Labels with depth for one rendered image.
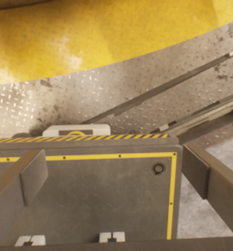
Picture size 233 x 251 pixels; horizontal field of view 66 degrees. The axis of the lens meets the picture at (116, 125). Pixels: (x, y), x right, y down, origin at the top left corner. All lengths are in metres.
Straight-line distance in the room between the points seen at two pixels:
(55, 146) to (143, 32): 0.57
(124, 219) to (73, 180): 0.21
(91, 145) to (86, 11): 0.55
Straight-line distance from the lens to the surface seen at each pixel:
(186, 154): 0.16
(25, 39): 0.89
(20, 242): 0.73
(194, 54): 0.88
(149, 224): 0.68
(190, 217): 1.16
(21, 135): 0.81
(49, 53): 0.85
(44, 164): 0.17
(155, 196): 0.61
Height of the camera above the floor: 0.80
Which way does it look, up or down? 75 degrees down
